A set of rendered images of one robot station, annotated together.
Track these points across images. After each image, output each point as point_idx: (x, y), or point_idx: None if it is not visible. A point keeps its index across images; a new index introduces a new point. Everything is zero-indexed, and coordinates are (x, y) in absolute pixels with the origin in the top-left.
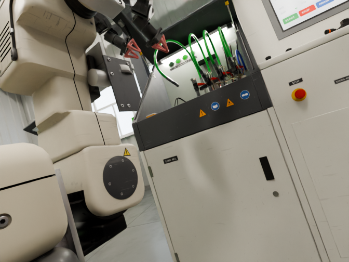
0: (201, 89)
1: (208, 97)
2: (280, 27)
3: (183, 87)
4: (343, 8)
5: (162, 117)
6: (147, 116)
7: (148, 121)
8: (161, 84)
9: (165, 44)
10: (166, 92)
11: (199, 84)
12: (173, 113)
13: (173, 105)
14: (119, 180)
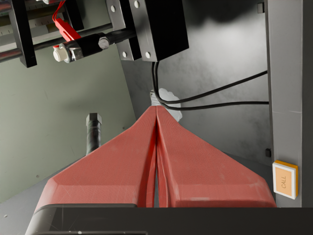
0: (35, 59)
1: None
2: None
3: (6, 134)
4: None
5: (312, 128)
6: (296, 193)
7: (308, 183)
8: (5, 214)
9: (180, 130)
10: (26, 191)
11: (76, 32)
12: (312, 81)
13: (65, 160)
14: None
